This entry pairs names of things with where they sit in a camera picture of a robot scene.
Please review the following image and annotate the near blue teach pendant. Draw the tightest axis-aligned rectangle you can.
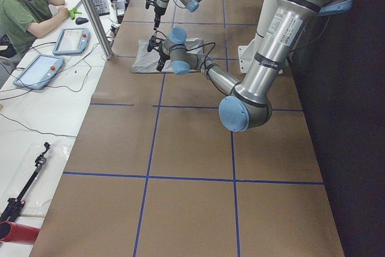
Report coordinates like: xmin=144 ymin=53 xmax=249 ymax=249
xmin=13 ymin=54 xmax=64 ymax=90

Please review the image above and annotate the black computer mouse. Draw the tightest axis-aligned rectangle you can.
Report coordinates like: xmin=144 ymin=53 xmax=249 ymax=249
xmin=75 ymin=17 xmax=88 ymax=25

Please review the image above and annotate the red cylinder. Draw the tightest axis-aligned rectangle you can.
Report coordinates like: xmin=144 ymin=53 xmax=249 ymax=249
xmin=1 ymin=221 xmax=40 ymax=245

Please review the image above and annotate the black desk cable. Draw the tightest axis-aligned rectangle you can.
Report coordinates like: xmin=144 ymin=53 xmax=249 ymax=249
xmin=0 ymin=112 xmax=78 ymax=140

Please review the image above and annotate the white camera stand post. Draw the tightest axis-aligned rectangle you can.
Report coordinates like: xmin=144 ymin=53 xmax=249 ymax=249
xmin=238 ymin=0 xmax=277 ymax=73

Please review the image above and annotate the green plastic tool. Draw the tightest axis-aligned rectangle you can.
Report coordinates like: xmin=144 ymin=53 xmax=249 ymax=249
xmin=69 ymin=8 xmax=82 ymax=20

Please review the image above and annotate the black keyboard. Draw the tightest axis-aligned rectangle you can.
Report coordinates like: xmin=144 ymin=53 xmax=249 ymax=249
xmin=92 ymin=0 xmax=110 ymax=16

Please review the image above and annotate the blue teach pendant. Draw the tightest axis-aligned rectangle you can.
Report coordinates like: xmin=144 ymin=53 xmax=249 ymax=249
xmin=52 ymin=28 xmax=90 ymax=55
xmin=13 ymin=54 xmax=64 ymax=90

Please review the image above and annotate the black tripod stick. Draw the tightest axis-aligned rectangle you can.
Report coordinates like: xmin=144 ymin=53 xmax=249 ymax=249
xmin=1 ymin=142 xmax=51 ymax=222

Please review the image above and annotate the far blue teach pendant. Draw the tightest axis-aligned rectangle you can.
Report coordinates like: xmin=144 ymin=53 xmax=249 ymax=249
xmin=52 ymin=28 xmax=90 ymax=55

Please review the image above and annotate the aluminium frame profile post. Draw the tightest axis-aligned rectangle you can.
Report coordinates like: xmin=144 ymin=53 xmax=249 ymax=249
xmin=81 ymin=0 xmax=113 ymax=60

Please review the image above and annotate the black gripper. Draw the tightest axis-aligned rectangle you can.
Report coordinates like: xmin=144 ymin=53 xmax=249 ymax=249
xmin=153 ymin=7 xmax=164 ymax=31
xmin=156 ymin=48 xmax=170 ymax=72

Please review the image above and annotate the striped polo shirt white collar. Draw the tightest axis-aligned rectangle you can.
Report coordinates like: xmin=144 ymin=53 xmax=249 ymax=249
xmin=131 ymin=37 xmax=204 ymax=73

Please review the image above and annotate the person in green shirt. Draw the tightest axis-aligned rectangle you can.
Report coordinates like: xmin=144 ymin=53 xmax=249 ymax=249
xmin=1 ymin=0 xmax=70 ymax=56

